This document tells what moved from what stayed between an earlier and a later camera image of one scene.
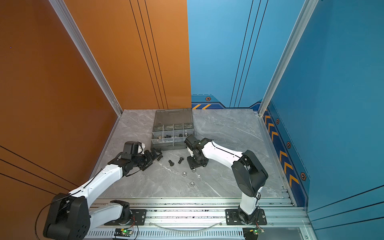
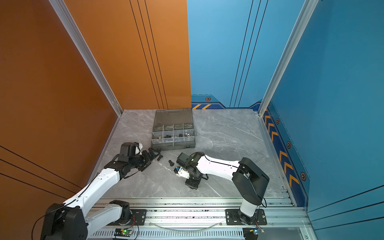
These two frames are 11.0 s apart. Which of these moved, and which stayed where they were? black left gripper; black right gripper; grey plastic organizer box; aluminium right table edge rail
Moved: black right gripper
Stayed: aluminium right table edge rail; black left gripper; grey plastic organizer box
